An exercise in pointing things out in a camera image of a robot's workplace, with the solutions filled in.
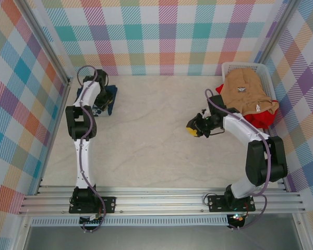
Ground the navy blue t-shirt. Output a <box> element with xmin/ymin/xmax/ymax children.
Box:
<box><xmin>77</xmin><ymin>85</ymin><xmax>118</xmax><ymax>118</ymax></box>

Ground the red t-shirt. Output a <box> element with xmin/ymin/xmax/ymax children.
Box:
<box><xmin>215</xmin><ymin>84</ymin><xmax>276</xmax><ymax>130</ymax></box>

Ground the tan t-shirt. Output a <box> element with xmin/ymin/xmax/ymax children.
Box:
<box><xmin>220</xmin><ymin>69</ymin><xmax>280</xmax><ymax>117</ymax></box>

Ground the white plastic basket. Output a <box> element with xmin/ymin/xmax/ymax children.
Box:
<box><xmin>221</xmin><ymin>61</ymin><xmax>278</xmax><ymax>103</ymax></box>

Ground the aluminium left side rail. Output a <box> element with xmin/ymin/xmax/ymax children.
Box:
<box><xmin>35</xmin><ymin>78</ymin><xmax>74</xmax><ymax>195</ymax></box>

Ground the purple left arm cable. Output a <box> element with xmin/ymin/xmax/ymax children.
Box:
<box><xmin>76</xmin><ymin>65</ymin><xmax>106</xmax><ymax>233</ymax></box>

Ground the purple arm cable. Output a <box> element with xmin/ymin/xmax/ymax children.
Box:
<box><xmin>204</xmin><ymin>89</ymin><xmax>273</xmax><ymax>231</ymax></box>
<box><xmin>76</xmin><ymin>65</ymin><xmax>106</xmax><ymax>233</ymax></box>

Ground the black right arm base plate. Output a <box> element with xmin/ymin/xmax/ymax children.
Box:
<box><xmin>207</xmin><ymin>194</ymin><xmax>256</xmax><ymax>212</ymax></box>

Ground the aluminium mounting rail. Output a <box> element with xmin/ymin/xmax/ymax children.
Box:
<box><xmin>18</xmin><ymin>185</ymin><xmax>306</xmax><ymax>216</ymax></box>

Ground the aluminium left corner post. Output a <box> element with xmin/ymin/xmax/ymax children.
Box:
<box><xmin>17</xmin><ymin>0</ymin><xmax>74</xmax><ymax>86</ymax></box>

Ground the aluminium corner post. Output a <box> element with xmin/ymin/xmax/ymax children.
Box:
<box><xmin>259</xmin><ymin>0</ymin><xmax>302</xmax><ymax>65</ymax></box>
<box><xmin>17</xmin><ymin>0</ymin><xmax>74</xmax><ymax>86</ymax></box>

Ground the white slotted cable duct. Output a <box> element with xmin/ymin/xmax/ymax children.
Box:
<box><xmin>31</xmin><ymin>215</ymin><xmax>229</xmax><ymax>227</ymax></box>

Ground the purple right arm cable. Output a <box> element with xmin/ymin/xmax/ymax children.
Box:
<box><xmin>204</xmin><ymin>89</ymin><xmax>273</xmax><ymax>231</ymax></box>

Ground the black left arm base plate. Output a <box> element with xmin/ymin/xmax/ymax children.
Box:
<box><xmin>69</xmin><ymin>196</ymin><xmax>117</xmax><ymax>214</ymax></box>

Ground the aluminium right corner post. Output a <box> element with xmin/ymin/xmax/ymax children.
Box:
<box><xmin>259</xmin><ymin>0</ymin><xmax>302</xmax><ymax>65</ymax></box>

